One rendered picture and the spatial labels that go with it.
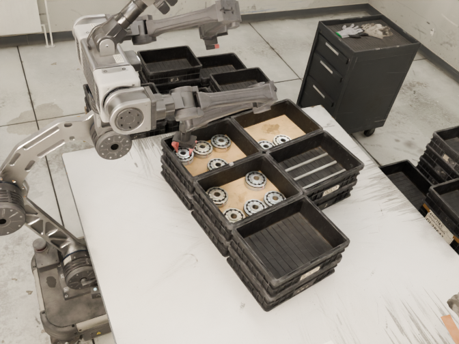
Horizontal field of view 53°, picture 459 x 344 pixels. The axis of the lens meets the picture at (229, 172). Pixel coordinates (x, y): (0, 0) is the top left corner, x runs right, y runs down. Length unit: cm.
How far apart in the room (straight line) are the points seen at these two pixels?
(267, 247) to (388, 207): 80
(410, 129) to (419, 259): 221
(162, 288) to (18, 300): 109
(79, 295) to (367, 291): 138
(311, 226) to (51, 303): 131
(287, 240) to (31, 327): 145
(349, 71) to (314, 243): 164
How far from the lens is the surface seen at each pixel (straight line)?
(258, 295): 194
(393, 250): 233
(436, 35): 556
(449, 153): 333
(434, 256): 241
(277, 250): 196
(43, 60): 457
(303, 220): 210
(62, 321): 245
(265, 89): 173
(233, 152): 233
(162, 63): 358
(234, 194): 212
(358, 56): 334
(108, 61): 161
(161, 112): 150
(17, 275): 293
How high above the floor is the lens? 237
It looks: 44 degrees down
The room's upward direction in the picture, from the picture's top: 10 degrees clockwise
